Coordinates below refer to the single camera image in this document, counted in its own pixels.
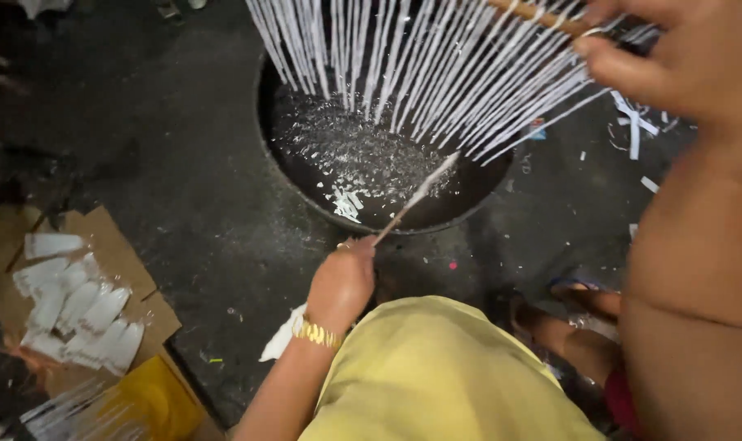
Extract person's right hand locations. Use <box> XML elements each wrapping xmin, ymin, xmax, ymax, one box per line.
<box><xmin>572</xmin><ymin>0</ymin><xmax>742</xmax><ymax>143</ymax></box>

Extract person's left hand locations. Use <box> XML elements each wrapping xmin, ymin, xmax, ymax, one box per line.
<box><xmin>306</xmin><ymin>235</ymin><xmax>378</xmax><ymax>335</ymax></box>

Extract thin wax-coated stick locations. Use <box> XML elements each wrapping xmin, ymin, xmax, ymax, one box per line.
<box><xmin>371</xmin><ymin>151</ymin><xmax>462</xmax><ymax>247</ymax></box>

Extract wooden rod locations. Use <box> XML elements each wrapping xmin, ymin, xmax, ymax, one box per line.
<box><xmin>487</xmin><ymin>0</ymin><xmax>595</xmax><ymax>38</ymax></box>

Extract large black wax pot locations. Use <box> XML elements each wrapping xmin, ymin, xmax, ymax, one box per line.
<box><xmin>256</xmin><ymin>52</ymin><xmax>516</xmax><ymax>236</ymax></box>

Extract white cloth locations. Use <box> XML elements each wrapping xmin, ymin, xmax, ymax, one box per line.
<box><xmin>259</xmin><ymin>303</ymin><xmax>308</xmax><ymax>363</ymax></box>

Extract person's yellow garment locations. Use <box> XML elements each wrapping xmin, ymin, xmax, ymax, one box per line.
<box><xmin>297</xmin><ymin>296</ymin><xmax>608</xmax><ymax>441</ymax></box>

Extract row of white hanging candles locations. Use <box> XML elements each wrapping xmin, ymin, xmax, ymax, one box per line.
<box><xmin>245</xmin><ymin>0</ymin><xmax>661</xmax><ymax>167</ymax></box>

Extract blue sandal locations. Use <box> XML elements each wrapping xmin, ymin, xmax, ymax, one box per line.
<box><xmin>548</xmin><ymin>277</ymin><xmax>601</xmax><ymax>292</ymax></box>

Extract person's foot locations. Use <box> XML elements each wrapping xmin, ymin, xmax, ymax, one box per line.
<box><xmin>511</xmin><ymin>283</ymin><xmax>623</xmax><ymax>387</ymax></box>

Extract brown cardboard sheet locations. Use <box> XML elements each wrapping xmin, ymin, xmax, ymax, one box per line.
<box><xmin>0</xmin><ymin>205</ymin><xmax>225</xmax><ymax>441</ymax></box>

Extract yellow plastic bag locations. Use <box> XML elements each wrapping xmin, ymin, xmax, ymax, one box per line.
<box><xmin>98</xmin><ymin>355</ymin><xmax>203</xmax><ymax>441</ymax></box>

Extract pile of white wax pieces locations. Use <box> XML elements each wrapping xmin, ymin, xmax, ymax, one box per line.
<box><xmin>12</xmin><ymin>233</ymin><xmax>145</xmax><ymax>377</ymax></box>

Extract white paper strips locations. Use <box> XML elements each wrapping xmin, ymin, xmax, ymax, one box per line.
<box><xmin>609</xmin><ymin>91</ymin><xmax>661</xmax><ymax>161</ymax></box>

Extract clear plastic packets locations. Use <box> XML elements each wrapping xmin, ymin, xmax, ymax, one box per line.
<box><xmin>0</xmin><ymin>376</ymin><xmax>148</xmax><ymax>441</ymax></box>

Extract gold bracelet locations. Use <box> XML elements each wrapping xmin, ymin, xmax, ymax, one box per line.
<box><xmin>292</xmin><ymin>318</ymin><xmax>342</xmax><ymax>350</ymax></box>

